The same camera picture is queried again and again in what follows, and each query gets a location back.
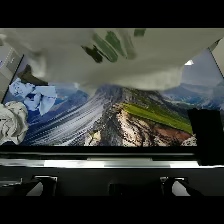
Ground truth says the white T-shirt with green print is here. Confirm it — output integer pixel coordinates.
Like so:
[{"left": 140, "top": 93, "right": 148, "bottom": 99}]
[{"left": 0, "top": 27, "right": 224, "bottom": 93}]

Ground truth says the light blue garment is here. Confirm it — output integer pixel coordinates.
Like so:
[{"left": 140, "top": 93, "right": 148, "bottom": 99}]
[{"left": 8, "top": 77, "right": 58, "bottom": 117}]

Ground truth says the black garment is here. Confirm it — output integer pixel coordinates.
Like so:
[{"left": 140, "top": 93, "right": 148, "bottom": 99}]
[{"left": 187, "top": 107, "right": 224, "bottom": 167}]

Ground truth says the cream garment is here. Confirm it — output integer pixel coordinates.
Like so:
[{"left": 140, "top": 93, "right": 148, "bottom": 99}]
[{"left": 0, "top": 100, "right": 30, "bottom": 146}]

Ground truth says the silver frame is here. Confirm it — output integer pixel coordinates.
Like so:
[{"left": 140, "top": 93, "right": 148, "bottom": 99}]
[{"left": 0, "top": 153, "right": 224, "bottom": 197}]

